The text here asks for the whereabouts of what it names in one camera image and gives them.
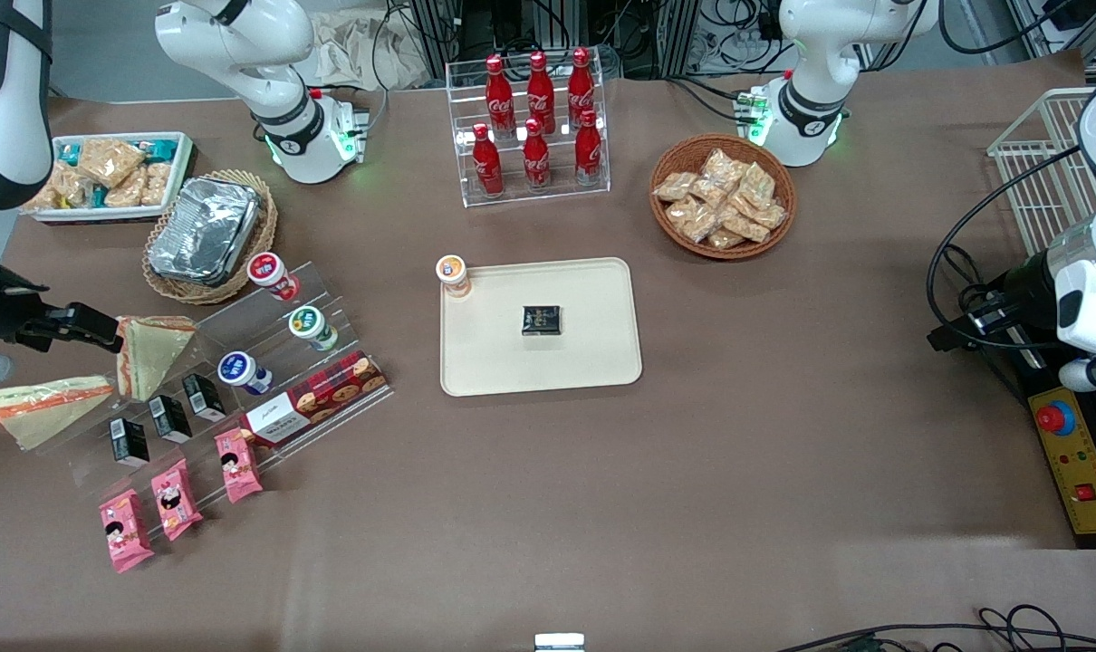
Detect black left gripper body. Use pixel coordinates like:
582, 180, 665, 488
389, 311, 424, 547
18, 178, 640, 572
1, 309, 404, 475
987, 251, 1062, 347

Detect triangle sandwich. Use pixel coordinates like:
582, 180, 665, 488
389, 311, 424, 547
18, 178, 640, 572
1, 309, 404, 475
115, 315, 197, 402
0, 375, 116, 452

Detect beige plastic tray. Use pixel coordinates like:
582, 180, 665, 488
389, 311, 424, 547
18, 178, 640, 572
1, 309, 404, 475
440, 257, 643, 398

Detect black box with metal strip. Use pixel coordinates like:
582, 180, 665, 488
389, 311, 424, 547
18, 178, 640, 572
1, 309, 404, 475
996, 337, 1070, 401

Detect small black drink carton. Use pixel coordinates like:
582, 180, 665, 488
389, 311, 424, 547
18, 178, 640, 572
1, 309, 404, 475
110, 417, 150, 469
182, 373, 228, 424
148, 395, 193, 445

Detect silver foil container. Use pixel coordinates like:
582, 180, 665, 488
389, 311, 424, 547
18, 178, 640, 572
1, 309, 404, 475
148, 177, 262, 287

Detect blue lid yogurt cup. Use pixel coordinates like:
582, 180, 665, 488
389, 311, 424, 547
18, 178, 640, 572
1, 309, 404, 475
217, 351, 274, 397

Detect yellow emergency stop box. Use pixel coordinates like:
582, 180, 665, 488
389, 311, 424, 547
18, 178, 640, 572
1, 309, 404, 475
1026, 385, 1096, 549

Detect white rectangular plastic bin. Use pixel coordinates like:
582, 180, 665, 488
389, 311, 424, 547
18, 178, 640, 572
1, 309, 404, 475
23, 132, 196, 225

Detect red lid yogurt cup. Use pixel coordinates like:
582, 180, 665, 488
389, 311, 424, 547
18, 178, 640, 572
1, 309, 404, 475
246, 252, 301, 302

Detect pink snack packet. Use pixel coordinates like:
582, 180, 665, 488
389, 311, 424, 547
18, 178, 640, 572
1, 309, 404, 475
215, 427, 265, 504
150, 458, 205, 542
99, 489, 156, 575

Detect oval wicker basket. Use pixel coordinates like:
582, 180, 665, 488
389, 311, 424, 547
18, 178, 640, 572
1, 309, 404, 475
142, 169, 279, 305

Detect green lid yogurt cup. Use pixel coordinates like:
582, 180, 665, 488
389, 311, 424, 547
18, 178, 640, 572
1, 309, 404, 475
288, 306, 340, 353

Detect red plaid cookie box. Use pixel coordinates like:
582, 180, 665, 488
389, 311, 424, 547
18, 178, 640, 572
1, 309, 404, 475
240, 351, 389, 448

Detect clear acrylic stepped shelf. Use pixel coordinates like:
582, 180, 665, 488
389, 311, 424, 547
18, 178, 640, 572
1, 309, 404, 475
59, 261, 396, 513

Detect round brown wicker basket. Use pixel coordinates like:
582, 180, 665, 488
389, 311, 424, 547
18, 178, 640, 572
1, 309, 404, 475
649, 134, 798, 262

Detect orange lid yogurt cup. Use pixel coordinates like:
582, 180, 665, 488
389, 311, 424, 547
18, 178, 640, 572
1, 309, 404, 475
436, 255, 473, 300

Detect crumpled beige cloth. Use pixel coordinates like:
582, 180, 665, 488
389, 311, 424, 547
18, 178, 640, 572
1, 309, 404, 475
311, 7, 433, 91

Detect red cola bottle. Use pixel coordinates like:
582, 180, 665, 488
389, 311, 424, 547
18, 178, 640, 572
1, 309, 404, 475
527, 50, 557, 135
574, 109, 604, 187
522, 118, 553, 192
472, 122, 505, 197
486, 54, 516, 139
568, 47, 597, 128

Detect clear acrylic bottle rack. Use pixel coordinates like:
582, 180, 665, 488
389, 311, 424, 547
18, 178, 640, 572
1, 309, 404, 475
446, 50, 611, 209

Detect black power cable with plug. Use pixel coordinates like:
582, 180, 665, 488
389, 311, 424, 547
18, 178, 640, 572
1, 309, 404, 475
956, 243, 999, 314

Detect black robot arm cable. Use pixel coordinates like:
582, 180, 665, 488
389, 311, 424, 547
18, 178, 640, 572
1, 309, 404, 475
926, 145, 1085, 352

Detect white wire basket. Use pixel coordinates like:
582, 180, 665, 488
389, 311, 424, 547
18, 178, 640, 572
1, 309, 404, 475
987, 88, 1096, 264

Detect black cable bundle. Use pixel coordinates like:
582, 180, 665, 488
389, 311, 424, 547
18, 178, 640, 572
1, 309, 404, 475
774, 605, 1096, 652

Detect black cables behind table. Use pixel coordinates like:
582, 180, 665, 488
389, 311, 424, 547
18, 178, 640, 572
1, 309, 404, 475
664, 74, 753, 123

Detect aluminium frame rack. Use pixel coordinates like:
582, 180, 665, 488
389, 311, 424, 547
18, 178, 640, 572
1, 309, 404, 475
408, 0, 694, 81

